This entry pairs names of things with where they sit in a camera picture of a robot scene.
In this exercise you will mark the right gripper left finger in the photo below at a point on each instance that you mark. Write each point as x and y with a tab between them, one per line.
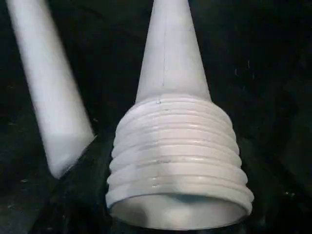
78	204

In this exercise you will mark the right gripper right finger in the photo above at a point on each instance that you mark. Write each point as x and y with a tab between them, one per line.
278	214

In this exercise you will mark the black mat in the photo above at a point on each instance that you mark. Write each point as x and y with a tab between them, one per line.
253	58

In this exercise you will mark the white plastic table leg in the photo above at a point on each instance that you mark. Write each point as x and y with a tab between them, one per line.
175	146
48	87

